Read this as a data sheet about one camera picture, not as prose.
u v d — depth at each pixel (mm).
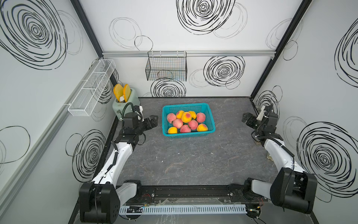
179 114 1002
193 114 1011
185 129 933
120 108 936
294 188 447
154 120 725
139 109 732
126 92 962
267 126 639
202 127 939
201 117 991
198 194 752
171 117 989
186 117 936
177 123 963
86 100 728
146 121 722
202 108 1033
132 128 608
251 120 754
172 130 923
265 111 696
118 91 955
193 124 958
